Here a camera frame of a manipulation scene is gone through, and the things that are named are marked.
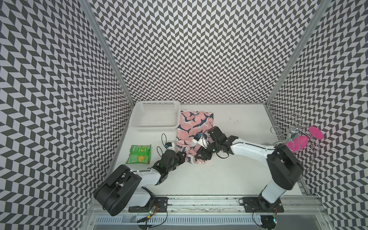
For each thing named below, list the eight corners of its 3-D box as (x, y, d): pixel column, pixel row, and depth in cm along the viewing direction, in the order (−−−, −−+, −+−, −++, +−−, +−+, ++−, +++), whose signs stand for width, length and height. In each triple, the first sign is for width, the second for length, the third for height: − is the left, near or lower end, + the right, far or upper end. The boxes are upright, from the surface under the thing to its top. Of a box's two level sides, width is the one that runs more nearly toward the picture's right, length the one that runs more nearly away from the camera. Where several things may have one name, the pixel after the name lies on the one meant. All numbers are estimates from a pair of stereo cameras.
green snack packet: (127, 164, 90) (125, 161, 86) (132, 147, 97) (130, 144, 94) (149, 164, 90) (147, 161, 86) (152, 147, 97) (151, 144, 94)
